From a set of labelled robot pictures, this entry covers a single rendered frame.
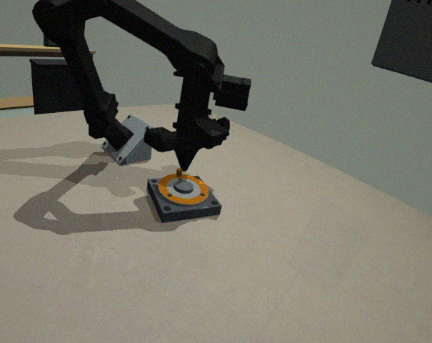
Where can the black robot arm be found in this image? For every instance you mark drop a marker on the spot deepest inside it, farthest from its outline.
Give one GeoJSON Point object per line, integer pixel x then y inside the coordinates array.
{"type": "Point", "coordinates": [194, 56]}

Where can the orange round plate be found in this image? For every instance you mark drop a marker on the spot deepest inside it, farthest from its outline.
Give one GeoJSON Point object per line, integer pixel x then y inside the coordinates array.
{"type": "Point", "coordinates": [196, 197]}

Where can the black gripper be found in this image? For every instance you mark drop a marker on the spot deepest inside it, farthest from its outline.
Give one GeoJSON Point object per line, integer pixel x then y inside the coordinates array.
{"type": "Point", "coordinates": [162, 139]}

